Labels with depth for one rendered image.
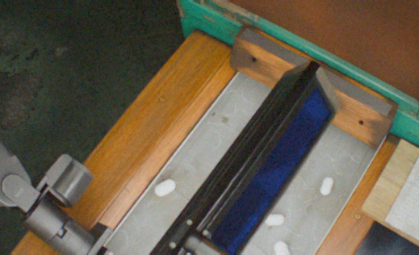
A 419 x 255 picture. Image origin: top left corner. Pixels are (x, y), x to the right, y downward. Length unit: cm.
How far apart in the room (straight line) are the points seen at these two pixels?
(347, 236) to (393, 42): 31
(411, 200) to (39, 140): 136
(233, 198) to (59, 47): 165
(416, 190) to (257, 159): 43
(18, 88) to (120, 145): 116
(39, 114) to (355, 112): 133
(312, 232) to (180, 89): 34
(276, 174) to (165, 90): 46
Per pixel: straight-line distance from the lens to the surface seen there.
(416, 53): 82
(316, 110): 63
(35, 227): 84
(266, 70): 95
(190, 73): 103
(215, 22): 104
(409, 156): 96
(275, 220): 91
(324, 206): 94
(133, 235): 95
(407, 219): 92
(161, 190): 94
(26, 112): 203
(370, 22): 82
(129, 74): 198
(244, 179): 56
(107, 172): 97
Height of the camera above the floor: 163
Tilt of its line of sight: 62 degrees down
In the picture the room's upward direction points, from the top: 11 degrees counter-clockwise
